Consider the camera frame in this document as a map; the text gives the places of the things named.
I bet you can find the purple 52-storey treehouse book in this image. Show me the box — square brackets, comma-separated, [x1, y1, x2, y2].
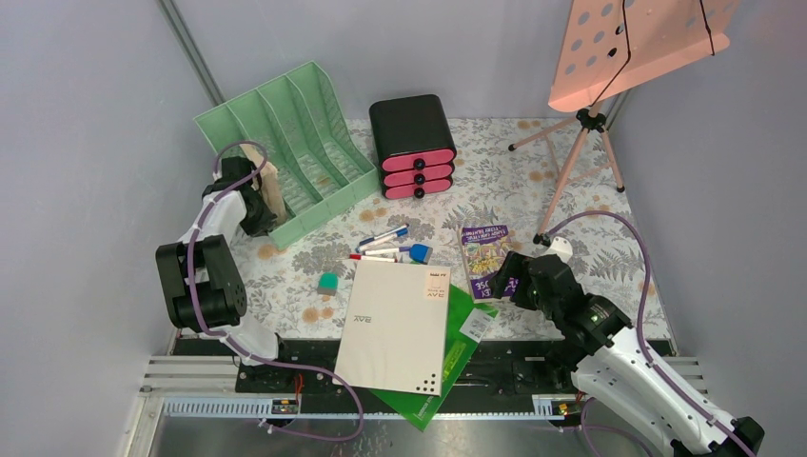
[458, 225, 513, 303]

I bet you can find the green 104-storey treehouse book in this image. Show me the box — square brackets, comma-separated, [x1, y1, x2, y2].
[239, 144, 288, 232]

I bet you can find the white AVE notebook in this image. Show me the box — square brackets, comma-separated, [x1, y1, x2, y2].
[334, 261, 451, 396]

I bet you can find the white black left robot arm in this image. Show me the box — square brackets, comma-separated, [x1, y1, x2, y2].
[155, 157, 296, 391]

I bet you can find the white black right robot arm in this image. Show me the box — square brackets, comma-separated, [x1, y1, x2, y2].
[489, 237, 764, 456]

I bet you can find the green transparent plastic folder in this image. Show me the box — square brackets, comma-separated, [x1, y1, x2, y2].
[370, 286, 499, 431]

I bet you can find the floral table mat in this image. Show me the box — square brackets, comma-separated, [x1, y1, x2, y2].
[232, 118, 672, 340]

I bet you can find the mint green file organizer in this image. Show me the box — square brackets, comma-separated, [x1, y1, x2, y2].
[194, 61, 380, 249]

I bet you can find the blue whiteboard eraser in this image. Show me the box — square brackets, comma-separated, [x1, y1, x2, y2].
[407, 244, 433, 265]

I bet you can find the green grey eraser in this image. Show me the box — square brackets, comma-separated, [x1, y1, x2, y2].
[317, 272, 339, 296]

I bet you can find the white marker pen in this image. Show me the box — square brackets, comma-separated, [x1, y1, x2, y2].
[363, 246, 411, 256]

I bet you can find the red capped marker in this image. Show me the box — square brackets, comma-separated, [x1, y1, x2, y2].
[348, 253, 399, 263]

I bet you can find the blue capped marker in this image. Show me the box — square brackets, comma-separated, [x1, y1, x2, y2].
[356, 224, 409, 253]

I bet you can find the black pink drawer unit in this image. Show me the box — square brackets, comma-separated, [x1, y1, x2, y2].
[368, 94, 457, 200]

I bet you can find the pink music stand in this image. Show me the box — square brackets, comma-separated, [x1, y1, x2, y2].
[508, 0, 738, 245]

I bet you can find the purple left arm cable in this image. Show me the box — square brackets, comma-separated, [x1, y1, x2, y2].
[186, 141, 365, 444]

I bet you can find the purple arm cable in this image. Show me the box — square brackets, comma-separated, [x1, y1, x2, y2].
[186, 141, 365, 444]
[542, 210, 758, 457]

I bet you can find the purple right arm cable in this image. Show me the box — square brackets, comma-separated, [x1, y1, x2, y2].
[542, 210, 758, 457]

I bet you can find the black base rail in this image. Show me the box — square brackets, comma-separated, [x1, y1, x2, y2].
[141, 336, 582, 423]

